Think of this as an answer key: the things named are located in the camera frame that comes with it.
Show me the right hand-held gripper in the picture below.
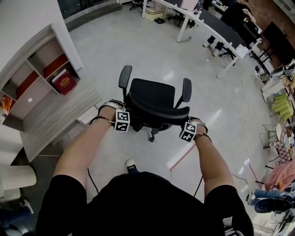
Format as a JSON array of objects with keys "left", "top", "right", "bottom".
[{"left": 179, "top": 116, "right": 209, "bottom": 144}]

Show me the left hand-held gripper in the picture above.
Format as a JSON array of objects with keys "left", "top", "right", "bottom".
[{"left": 97, "top": 99, "right": 131, "bottom": 133}]

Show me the black office chair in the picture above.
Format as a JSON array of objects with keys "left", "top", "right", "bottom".
[{"left": 118, "top": 65, "right": 193, "bottom": 142}]

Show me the person's right forearm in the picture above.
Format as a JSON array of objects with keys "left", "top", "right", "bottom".
[{"left": 194, "top": 133, "right": 236, "bottom": 201}]

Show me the person's left forearm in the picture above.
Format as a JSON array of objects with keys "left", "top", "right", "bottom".
[{"left": 53, "top": 106, "right": 116, "bottom": 183}]

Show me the grey wooden desk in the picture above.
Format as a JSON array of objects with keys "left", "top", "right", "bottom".
[{"left": 0, "top": 23, "right": 103, "bottom": 162}]

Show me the black desk mat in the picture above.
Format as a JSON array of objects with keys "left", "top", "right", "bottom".
[{"left": 199, "top": 9, "right": 245, "bottom": 50}]

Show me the person's white shoe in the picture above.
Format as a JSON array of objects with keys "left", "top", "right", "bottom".
[{"left": 125, "top": 159, "right": 140, "bottom": 174}]

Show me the dark red book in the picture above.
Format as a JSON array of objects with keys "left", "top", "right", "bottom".
[{"left": 51, "top": 69, "right": 77, "bottom": 95}]

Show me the person's black shirt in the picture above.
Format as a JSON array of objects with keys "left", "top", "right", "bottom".
[{"left": 35, "top": 171, "right": 254, "bottom": 236}]

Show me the green stepped stool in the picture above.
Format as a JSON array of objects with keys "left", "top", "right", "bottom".
[{"left": 271, "top": 93, "right": 295, "bottom": 121}]

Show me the checkered cloth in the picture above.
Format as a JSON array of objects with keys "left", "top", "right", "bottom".
[{"left": 269, "top": 139, "right": 295, "bottom": 165}]

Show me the pink cloth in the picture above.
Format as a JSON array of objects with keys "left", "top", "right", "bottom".
[{"left": 264, "top": 159, "right": 295, "bottom": 192}]

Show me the long white table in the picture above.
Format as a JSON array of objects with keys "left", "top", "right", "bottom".
[{"left": 142, "top": 0, "right": 252, "bottom": 79}]

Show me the beige storage box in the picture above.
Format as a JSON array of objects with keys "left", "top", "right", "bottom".
[{"left": 145, "top": 7, "right": 165, "bottom": 22}]

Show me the orange packet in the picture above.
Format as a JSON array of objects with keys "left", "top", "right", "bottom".
[{"left": 0, "top": 95, "right": 12, "bottom": 116}]

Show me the white ribbed cylinder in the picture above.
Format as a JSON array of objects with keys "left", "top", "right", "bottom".
[{"left": 0, "top": 164, "right": 38, "bottom": 192}]

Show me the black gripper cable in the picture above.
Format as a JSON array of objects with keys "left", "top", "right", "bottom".
[
  {"left": 193, "top": 176, "right": 204, "bottom": 198},
  {"left": 87, "top": 167, "right": 100, "bottom": 195}
]

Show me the wire frame chair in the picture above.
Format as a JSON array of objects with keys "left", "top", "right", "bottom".
[{"left": 259, "top": 124, "right": 283, "bottom": 149}]

